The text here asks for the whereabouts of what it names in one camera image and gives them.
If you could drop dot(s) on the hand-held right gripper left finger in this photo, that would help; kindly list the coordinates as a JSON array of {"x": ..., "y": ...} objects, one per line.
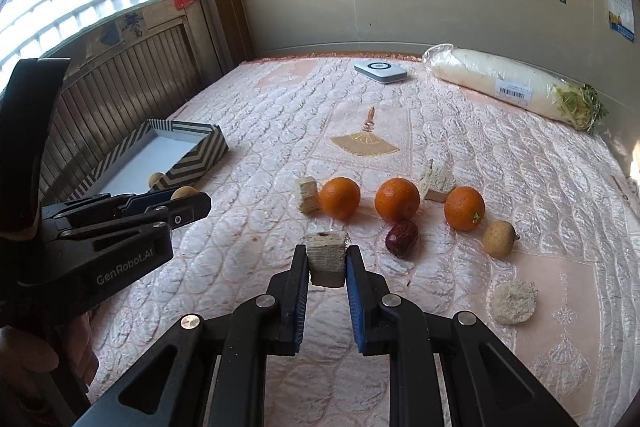
[{"x": 300, "y": 302}]

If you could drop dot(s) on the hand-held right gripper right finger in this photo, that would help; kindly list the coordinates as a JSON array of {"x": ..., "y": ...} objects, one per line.
[{"x": 356, "y": 307}]

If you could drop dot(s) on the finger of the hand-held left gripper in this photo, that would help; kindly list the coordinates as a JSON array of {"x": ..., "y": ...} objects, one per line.
[
  {"x": 145, "y": 203},
  {"x": 185, "y": 208}
]

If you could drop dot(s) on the brown longan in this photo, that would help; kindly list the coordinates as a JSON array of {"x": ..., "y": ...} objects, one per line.
[
  {"x": 184, "y": 192},
  {"x": 157, "y": 180},
  {"x": 498, "y": 239}
]

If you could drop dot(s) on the striped cardboard box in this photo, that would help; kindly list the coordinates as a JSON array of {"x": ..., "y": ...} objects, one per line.
[{"x": 195, "y": 162}]

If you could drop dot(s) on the beige cake cube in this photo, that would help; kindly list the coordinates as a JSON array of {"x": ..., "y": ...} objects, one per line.
[
  {"x": 327, "y": 262},
  {"x": 307, "y": 195}
]

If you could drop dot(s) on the red jujube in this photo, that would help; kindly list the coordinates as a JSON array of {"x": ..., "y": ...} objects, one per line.
[{"x": 401, "y": 238}]

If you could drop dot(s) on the orange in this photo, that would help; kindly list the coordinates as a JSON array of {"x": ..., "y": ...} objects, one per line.
[
  {"x": 397, "y": 200},
  {"x": 464, "y": 208},
  {"x": 340, "y": 198}
]

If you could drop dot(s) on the round beige cake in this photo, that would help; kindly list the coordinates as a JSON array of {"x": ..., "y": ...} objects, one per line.
[{"x": 514, "y": 302}]

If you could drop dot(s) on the person's left hand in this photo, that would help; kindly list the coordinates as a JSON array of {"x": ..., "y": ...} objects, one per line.
[{"x": 22, "y": 367}]

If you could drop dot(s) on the wooden slatted panel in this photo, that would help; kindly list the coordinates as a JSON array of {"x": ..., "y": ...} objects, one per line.
[{"x": 125, "y": 82}]

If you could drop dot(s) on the pink quilted blanket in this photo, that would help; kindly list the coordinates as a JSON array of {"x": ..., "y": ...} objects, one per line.
[{"x": 280, "y": 117}]

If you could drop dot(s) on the blue paper cutout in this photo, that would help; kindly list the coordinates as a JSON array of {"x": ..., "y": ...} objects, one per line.
[
  {"x": 132, "y": 26},
  {"x": 107, "y": 37}
]

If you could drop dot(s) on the white flat device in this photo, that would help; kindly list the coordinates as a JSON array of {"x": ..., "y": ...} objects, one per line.
[{"x": 380, "y": 71}]

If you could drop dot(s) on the plastic-wrapped white radish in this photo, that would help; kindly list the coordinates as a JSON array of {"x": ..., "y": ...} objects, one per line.
[{"x": 500, "y": 77}]

